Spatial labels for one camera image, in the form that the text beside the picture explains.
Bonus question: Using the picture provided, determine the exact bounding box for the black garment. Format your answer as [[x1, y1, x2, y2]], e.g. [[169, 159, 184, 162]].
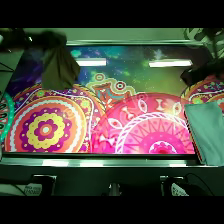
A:
[[180, 58, 224, 88]]

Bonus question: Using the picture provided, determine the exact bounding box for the green plant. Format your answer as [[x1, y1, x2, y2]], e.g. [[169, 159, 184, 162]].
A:
[[182, 28, 224, 60]]

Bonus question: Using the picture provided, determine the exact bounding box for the black cable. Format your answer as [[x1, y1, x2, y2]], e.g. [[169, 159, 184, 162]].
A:
[[184, 172, 216, 196]]

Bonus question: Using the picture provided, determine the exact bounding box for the olive green garment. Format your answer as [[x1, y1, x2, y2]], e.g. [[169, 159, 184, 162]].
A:
[[40, 36, 82, 92]]

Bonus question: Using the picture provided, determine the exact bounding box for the teal folded garment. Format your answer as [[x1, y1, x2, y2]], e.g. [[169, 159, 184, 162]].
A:
[[184, 100, 224, 168]]

